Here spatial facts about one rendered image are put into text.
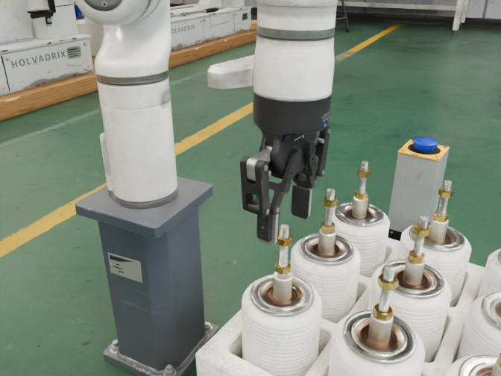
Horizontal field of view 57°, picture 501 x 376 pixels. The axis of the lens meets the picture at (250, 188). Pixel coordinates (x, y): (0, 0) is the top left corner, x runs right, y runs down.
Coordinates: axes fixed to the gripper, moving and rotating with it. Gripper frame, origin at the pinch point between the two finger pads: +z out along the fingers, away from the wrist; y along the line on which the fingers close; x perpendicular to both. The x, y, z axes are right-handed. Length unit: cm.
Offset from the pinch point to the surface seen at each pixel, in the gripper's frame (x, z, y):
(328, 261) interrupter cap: -1.7, 10.1, 8.9
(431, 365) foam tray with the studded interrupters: -17.0, 17.3, 6.7
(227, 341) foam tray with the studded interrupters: 5.0, 17.6, -4.2
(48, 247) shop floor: 69, 36, 9
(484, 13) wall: 71, 20, 494
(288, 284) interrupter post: -1.2, 8.1, -0.6
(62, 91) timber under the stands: 176, 32, 87
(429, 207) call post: -7.0, 12.8, 37.3
